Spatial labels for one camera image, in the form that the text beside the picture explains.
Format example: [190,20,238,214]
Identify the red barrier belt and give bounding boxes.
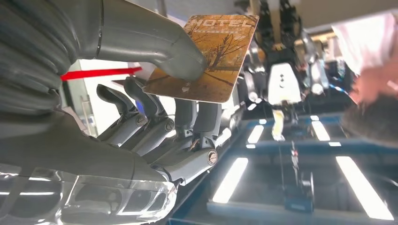
[61,67,143,82]

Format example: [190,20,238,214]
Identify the person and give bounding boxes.
[331,11,398,145]

